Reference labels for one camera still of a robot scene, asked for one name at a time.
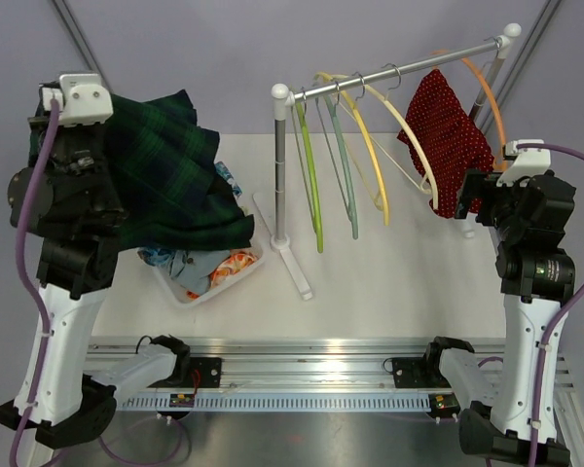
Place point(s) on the white slotted cable duct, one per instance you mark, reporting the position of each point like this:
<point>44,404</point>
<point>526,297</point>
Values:
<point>279,403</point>

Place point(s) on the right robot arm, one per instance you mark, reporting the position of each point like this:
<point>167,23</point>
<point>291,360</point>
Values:
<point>514,422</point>

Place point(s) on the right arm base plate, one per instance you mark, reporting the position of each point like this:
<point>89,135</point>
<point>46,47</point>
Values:
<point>414,373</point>

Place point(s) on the red polka dot garment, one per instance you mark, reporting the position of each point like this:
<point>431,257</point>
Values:
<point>451,142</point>

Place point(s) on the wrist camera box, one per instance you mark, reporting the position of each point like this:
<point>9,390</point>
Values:
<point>527,160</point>
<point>81,99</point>

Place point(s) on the blue floral skirt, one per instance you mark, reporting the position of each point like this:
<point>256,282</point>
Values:
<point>219,223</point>

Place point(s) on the aluminium rail frame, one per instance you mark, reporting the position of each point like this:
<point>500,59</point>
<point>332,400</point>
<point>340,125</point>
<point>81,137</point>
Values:
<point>308,366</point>

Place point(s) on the orange hanger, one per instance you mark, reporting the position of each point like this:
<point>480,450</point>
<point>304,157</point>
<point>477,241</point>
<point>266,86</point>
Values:
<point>486,94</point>

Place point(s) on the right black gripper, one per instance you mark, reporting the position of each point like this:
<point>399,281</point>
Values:
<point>480,185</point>

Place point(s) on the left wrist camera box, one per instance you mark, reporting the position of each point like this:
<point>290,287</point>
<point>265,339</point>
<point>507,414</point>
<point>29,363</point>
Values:
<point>81,99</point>

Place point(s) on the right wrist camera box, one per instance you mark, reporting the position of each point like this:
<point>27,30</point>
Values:
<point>527,160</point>

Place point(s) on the lime green hanger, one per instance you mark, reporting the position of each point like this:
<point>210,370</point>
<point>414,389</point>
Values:
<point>305,154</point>

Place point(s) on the yellow hanger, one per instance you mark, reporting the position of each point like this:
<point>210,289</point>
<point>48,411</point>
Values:
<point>380,198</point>

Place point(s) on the pale mint hanger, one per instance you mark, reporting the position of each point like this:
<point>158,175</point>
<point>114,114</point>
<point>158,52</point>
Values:
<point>342,170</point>

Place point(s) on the dark green plaid garment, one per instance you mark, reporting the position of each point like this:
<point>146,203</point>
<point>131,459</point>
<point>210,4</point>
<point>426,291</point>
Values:
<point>159,157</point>

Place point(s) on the light blue denim garment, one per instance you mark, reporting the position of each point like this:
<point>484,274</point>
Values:
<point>192,269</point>

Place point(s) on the orange floral skirt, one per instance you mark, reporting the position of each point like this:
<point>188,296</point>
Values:
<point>239,260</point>

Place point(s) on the cream hanger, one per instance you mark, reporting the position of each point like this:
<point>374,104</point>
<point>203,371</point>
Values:
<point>427,183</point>

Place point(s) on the white plastic basket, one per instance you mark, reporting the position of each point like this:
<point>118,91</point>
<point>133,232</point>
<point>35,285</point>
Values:
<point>214,292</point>

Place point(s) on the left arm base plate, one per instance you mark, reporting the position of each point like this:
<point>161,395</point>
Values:
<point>200,372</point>

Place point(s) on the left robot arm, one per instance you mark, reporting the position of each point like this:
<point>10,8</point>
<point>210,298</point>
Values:
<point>66,196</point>

